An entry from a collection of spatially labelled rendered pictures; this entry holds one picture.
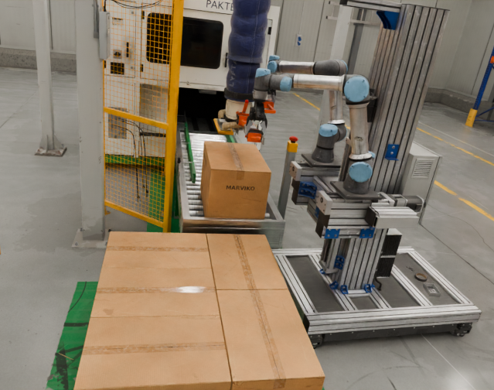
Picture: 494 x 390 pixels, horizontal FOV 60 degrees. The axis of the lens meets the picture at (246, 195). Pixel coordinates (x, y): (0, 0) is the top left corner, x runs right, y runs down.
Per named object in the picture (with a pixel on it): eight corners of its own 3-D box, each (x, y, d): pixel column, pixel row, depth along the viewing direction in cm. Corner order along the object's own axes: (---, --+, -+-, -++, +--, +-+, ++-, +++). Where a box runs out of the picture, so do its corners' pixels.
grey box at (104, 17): (103, 55, 308) (103, 10, 296) (110, 56, 309) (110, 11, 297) (99, 59, 290) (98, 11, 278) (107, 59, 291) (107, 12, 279)
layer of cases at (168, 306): (110, 284, 281) (110, 230, 265) (257, 283, 301) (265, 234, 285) (76, 460, 174) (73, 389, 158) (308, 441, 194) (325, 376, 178)
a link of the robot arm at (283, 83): (294, 76, 227) (274, 72, 229) (290, 78, 217) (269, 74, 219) (291, 90, 230) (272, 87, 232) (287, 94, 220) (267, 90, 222)
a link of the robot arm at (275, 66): (330, 79, 265) (265, 75, 293) (338, 78, 274) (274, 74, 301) (332, 59, 262) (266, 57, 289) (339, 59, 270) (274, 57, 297)
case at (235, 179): (199, 188, 341) (204, 140, 325) (249, 190, 349) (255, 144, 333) (206, 224, 287) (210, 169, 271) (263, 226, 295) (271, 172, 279)
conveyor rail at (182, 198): (173, 141, 495) (175, 124, 487) (178, 141, 496) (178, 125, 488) (180, 243, 288) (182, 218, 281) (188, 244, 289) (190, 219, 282)
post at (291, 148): (269, 250, 374) (287, 140, 334) (277, 250, 376) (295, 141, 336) (270, 254, 368) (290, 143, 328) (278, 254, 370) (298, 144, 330)
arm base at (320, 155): (328, 155, 297) (331, 142, 293) (337, 163, 284) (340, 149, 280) (308, 155, 293) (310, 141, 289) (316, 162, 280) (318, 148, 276)
